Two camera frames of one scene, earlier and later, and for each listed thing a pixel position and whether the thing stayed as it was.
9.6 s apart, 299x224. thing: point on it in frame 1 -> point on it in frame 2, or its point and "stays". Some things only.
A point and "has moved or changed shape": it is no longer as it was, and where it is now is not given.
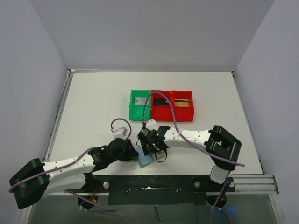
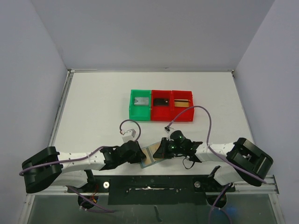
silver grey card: [141, 101] stays
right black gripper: [149, 144] -> [162, 149]
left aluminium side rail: [59, 114] stays
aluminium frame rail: [255, 184] stays
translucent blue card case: [144, 160] has moved or changed shape
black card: [160, 102] stays
